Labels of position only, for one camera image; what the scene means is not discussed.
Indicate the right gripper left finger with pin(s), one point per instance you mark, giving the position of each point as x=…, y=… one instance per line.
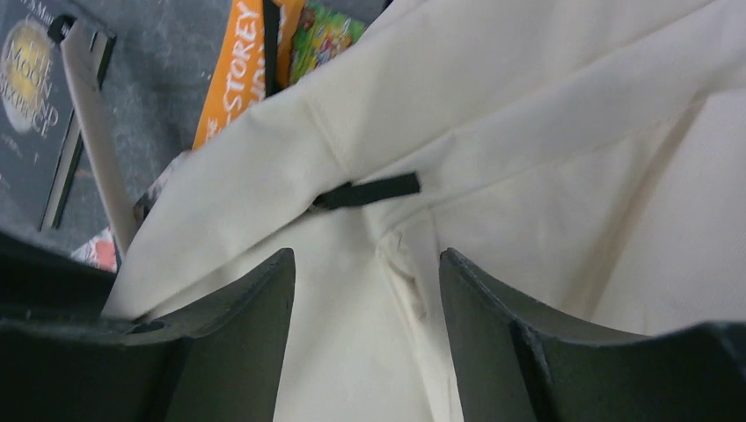
x=218, y=359

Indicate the black dark book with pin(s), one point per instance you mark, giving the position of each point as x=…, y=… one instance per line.
x=40, y=137

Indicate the floral cover book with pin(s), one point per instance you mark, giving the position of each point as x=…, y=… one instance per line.
x=101, y=251

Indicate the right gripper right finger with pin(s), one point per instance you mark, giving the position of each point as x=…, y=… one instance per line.
x=518, y=359

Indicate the orange cover book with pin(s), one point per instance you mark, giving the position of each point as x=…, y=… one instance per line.
x=268, y=46

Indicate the cream canvas backpack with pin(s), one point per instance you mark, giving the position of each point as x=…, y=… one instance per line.
x=590, y=154

